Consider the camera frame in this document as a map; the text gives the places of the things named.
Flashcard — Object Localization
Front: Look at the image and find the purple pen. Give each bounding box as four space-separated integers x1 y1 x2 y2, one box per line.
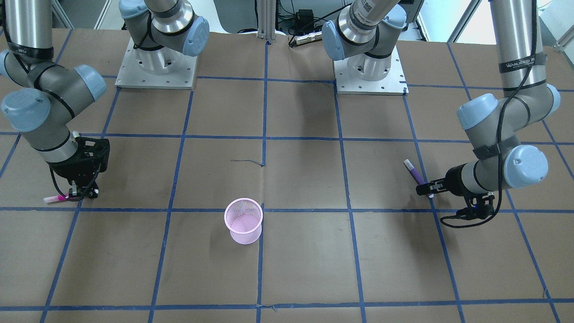
403 159 425 185

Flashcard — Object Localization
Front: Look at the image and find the pink mesh cup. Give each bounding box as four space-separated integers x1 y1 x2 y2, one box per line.
224 198 264 244

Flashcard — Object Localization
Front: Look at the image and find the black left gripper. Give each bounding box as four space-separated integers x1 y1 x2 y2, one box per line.
416 164 471 198

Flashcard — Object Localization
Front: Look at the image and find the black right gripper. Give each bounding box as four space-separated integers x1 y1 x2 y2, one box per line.
48 137 110 201

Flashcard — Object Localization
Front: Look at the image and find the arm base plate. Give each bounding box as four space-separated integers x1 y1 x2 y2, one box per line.
333 47 409 96
115 39 197 90

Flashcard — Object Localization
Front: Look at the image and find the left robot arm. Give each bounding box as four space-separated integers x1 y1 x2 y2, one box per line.
322 0 561 198

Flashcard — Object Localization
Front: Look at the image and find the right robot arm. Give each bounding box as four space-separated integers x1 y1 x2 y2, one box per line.
1 0 210 202

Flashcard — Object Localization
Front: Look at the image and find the pink pen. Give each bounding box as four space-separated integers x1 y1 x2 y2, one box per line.
43 194 71 204

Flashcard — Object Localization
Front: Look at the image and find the aluminium frame post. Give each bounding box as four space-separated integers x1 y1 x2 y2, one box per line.
256 0 277 44

